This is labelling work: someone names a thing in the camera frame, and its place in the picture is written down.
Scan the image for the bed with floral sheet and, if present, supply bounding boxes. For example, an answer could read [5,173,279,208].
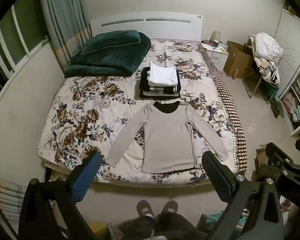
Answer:
[36,38,248,184]

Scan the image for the dark green pillow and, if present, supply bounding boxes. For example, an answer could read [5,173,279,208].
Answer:
[79,29,142,55]

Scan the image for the stack of dark folded clothes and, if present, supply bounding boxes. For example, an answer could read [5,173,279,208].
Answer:
[138,66,182,98]

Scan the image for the grey-green curtain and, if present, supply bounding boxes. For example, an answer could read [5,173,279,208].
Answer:
[38,0,92,67]

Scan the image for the white folded shirt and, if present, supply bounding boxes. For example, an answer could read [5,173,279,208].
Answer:
[147,61,178,86]

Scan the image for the metal frame chair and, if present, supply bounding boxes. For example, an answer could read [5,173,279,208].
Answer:
[242,69,278,103]

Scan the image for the striped folded cloth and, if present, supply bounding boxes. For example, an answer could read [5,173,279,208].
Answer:
[0,174,29,222]

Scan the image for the beige long-sleeve shirt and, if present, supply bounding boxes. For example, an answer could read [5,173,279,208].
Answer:
[105,100,229,174]

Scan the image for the large brown cardboard box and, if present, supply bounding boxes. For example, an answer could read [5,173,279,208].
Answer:
[223,40,256,78]

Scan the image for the teal plastic box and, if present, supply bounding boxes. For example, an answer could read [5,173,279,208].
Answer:
[207,213,227,224]

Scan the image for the white nightstand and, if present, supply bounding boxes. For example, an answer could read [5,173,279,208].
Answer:
[201,39,230,65]

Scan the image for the white frame window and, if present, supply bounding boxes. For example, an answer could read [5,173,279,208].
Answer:
[0,2,51,107]

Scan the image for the dark green folded blanket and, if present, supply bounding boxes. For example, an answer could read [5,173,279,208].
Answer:
[65,29,152,78]

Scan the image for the brown box atop wardrobe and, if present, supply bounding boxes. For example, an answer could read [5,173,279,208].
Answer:
[284,2,298,16]

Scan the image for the person's grey trousers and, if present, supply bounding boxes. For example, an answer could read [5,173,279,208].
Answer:
[116,212,208,240]

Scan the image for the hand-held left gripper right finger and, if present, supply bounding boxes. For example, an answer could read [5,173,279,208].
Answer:
[201,151,284,240]

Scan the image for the person's right slipper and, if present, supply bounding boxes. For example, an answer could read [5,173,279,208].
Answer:
[161,200,179,216]

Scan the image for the person's right forearm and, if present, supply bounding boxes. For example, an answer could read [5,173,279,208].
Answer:
[283,202,300,240]

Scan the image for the person's slipper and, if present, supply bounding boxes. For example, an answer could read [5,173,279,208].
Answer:
[136,200,156,218]
[161,200,179,216]

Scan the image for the person's left slipper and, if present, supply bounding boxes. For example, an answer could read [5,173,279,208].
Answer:
[136,200,156,218]

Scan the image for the white wardrobe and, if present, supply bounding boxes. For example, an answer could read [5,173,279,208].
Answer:
[275,4,300,137]

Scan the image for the folded clothes inside wardrobe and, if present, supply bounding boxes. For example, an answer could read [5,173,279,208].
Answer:
[281,92,300,128]

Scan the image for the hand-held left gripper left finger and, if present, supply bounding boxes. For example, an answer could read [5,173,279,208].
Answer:
[19,151,102,240]

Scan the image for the white crumpled duvet pile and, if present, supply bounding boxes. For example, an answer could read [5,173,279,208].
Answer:
[247,33,284,84]

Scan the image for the white headboard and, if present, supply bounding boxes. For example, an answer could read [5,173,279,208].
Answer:
[90,11,203,42]

